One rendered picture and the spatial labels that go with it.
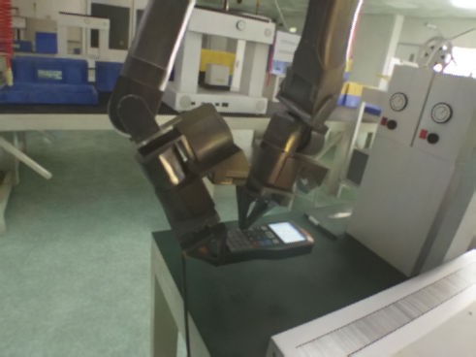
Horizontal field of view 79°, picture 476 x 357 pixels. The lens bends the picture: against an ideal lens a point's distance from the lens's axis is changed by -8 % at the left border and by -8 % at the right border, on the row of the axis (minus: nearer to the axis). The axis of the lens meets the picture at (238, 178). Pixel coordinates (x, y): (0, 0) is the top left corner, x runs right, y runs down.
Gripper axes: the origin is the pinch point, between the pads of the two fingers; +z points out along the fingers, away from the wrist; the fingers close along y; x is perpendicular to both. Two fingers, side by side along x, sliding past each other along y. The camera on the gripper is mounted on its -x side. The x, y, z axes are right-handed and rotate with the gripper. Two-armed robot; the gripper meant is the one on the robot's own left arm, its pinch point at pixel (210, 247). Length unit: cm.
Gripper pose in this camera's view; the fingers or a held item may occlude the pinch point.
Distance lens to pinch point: 51.6
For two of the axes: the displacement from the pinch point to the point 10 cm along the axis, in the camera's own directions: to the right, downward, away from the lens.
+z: 3.3, 7.7, 5.4
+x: -8.5, 4.9, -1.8
